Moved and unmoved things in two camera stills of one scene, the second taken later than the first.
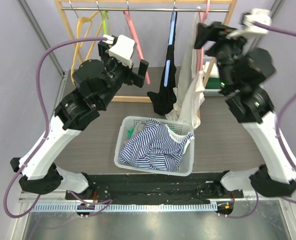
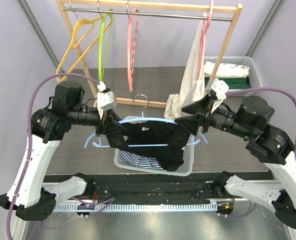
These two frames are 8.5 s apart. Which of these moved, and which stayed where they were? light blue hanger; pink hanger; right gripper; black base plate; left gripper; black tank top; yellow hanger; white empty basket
Moved: left gripper; right gripper; pink hanger; black tank top; yellow hanger; light blue hanger
Stayed: white empty basket; black base plate
